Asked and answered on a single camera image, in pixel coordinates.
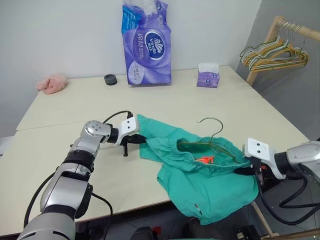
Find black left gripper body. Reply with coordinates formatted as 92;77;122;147
121;134;137;147

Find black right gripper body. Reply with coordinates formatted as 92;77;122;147
249;156;265;176

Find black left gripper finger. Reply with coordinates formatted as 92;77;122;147
131;134;149;145
121;139;131;158

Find green shorts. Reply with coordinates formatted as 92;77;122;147
136;114;260;226

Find black device under table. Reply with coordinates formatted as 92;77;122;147
261;168;285;194

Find light wooden strut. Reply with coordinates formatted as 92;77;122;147
251;200;320;240

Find black box with white knobs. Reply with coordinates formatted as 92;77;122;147
235;224;262;240

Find dark rounded shape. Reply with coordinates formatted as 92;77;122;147
128;225;157;240

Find purple tissue roll pack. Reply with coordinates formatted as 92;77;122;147
121;0;173;86

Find purple tissue box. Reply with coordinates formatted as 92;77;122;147
195;62;221;89

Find pink fluffy cloth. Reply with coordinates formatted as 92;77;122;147
35;73;68;95

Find bunch of hangers on rack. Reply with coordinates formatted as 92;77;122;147
243;39;310;73

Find wooden clothes rack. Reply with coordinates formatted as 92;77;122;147
245;15;320;84

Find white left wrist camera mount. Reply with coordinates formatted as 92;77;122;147
113;116;141;147

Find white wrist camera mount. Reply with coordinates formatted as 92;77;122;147
241;137;287;180
113;116;141;147

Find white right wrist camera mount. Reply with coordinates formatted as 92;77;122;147
241;137;287;180

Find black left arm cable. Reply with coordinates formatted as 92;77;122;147
23;110;134;228

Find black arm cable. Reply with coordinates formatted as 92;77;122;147
23;110;134;228
257;172;320;226

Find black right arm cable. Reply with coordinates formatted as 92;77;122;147
257;172;320;226

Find orange drawstring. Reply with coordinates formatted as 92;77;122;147
193;155;215;165

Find dark grey tape ring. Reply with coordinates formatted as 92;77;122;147
103;73;118;87

